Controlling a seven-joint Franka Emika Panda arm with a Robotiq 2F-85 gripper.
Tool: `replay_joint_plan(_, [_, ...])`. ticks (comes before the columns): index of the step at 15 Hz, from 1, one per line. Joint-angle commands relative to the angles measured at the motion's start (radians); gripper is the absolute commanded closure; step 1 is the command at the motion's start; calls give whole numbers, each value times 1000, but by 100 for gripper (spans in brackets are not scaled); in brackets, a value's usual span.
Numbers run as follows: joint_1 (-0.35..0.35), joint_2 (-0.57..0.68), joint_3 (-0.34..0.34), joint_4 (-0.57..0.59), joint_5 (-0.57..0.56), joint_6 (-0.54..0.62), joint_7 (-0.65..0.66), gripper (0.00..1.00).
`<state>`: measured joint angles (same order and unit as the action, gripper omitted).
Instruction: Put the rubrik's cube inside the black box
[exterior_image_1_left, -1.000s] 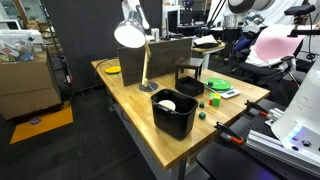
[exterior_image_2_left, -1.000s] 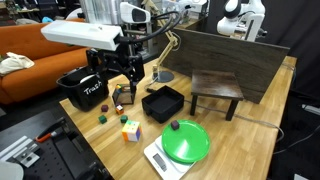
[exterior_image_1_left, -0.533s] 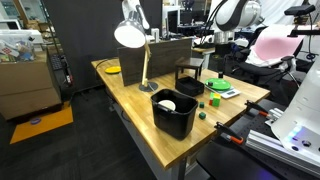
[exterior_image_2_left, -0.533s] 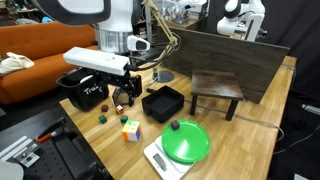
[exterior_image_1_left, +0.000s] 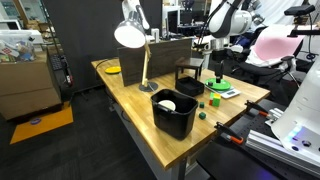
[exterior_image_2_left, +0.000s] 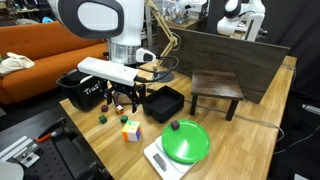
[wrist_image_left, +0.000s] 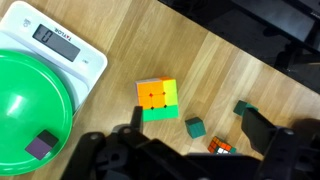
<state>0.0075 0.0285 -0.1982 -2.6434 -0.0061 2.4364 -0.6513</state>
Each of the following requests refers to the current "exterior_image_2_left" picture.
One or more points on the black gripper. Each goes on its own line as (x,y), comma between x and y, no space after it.
(128,88)

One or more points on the large pastel Rubik's cube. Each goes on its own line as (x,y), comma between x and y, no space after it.
(131,131)

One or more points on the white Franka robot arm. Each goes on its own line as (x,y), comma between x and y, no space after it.
(126,20)

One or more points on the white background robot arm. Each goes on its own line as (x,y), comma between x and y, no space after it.
(240,16)

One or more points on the purple wooden cube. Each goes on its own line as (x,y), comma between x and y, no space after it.
(175,125)
(117,104)
(105,108)

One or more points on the teal wooden cube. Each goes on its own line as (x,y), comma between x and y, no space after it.
(103,119)
(124,119)

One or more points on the black open box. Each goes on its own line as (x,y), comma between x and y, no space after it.
(163,103)

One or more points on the black trash bin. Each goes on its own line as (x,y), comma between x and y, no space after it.
(81,95)

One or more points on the white bag in bin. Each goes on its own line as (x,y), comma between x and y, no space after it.
(86,79)

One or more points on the white digital kitchen scale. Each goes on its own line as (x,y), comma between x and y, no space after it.
(163,165)

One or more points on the green round plate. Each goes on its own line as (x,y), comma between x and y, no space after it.
(186,143)

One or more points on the black perforated work table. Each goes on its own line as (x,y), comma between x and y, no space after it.
(50,156)

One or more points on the orange sofa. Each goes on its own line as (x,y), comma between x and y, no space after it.
(43,50)

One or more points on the dark wooden stool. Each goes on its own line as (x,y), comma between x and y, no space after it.
(215,83)

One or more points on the clear plastic storage container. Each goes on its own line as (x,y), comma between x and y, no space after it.
(183,10)

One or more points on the beige cloth bag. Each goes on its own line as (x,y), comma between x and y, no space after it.
(15,63)

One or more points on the dark wooden divider board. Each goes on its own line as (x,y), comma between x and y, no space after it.
(226,53)

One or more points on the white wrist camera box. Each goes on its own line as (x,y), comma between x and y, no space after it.
(106,70)

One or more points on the silver metal bracket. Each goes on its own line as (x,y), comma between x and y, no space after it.
(20,151)

